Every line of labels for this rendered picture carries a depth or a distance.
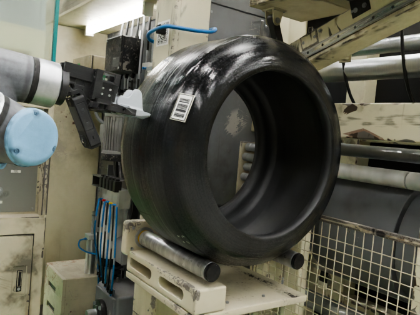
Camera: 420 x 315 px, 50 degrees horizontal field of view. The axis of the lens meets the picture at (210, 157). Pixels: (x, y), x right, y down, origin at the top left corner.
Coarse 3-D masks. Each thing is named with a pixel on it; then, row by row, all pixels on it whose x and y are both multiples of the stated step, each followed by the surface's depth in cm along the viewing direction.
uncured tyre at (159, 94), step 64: (192, 64) 100; (256, 64) 103; (128, 128) 109; (192, 128) 96; (256, 128) 144; (320, 128) 131; (192, 192) 97; (256, 192) 143; (320, 192) 120; (256, 256) 110
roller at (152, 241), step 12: (144, 240) 127; (156, 240) 123; (156, 252) 122; (168, 252) 116; (180, 252) 113; (192, 252) 111; (180, 264) 112; (192, 264) 107; (204, 264) 104; (216, 264) 105; (204, 276) 103; (216, 276) 104
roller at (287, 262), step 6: (288, 252) 122; (294, 252) 121; (276, 258) 124; (282, 258) 122; (288, 258) 120; (294, 258) 119; (300, 258) 120; (288, 264) 121; (294, 264) 119; (300, 264) 120
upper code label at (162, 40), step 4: (168, 20) 137; (160, 24) 141; (168, 32) 136; (160, 36) 140; (164, 36) 138; (168, 36) 136; (160, 40) 140; (164, 40) 138; (156, 44) 142; (160, 44) 140; (164, 44) 138
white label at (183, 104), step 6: (180, 96) 96; (186, 96) 96; (192, 96) 95; (180, 102) 96; (186, 102) 95; (174, 108) 96; (180, 108) 95; (186, 108) 95; (174, 114) 96; (180, 114) 95; (186, 114) 94; (180, 120) 94
